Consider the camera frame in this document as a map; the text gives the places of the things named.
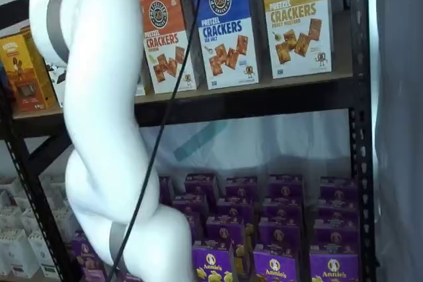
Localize blue pretzel crackers box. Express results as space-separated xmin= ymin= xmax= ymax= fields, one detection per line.
xmin=192 ymin=0 xmax=260 ymax=91

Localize orange pretzel crackers box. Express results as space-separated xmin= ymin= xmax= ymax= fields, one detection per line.
xmin=139 ymin=0 xmax=198 ymax=95

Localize gold pretzel crackers box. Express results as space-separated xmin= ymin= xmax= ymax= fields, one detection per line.
xmin=260 ymin=0 xmax=332 ymax=81

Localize orange brownie mix box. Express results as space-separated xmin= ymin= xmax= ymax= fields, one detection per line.
xmin=0 ymin=32 xmax=59 ymax=113

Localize purple Annie's box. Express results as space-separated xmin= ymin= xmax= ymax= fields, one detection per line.
xmin=206 ymin=216 xmax=247 ymax=246
xmin=309 ymin=251 xmax=361 ymax=282
xmin=264 ymin=198 xmax=303 ymax=221
xmin=184 ymin=173 xmax=218 ymax=197
xmin=173 ymin=194 xmax=210 ymax=219
xmin=70 ymin=230 xmax=107 ymax=282
xmin=216 ymin=197 xmax=254 ymax=222
xmin=252 ymin=244 xmax=301 ymax=282
xmin=191 ymin=241 xmax=234 ymax=282
xmin=313 ymin=219 xmax=361 ymax=255
xmin=186 ymin=212 xmax=208 ymax=244
xmin=319 ymin=176 xmax=359 ymax=204
xmin=258 ymin=217 xmax=302 ymax=250
xmin=269 ymin=174 xmax=304 ymax=201
xmin=317 ymin=201 xmax=361 ymax=224
xmin=225 ymin=176 xmax=259 ymax=201
xmin=158 ymin=176 xmax=174 ymax=204

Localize black metal shelving rack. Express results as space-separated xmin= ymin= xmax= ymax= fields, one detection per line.
xmin=0 ymin=0 xmax=379 ymax=282

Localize teal tape strip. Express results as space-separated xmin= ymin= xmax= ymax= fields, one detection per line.
xmin=173 ymin=120 xmax=229 ymax=162

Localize white plastic sheet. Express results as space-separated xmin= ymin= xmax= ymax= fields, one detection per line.
xmin=138 ymin=108 xmax=352 ymax=186

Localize grey curtain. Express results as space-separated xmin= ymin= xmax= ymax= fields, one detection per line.
xmin=373 ymin=0 xmax=423 ymax=282

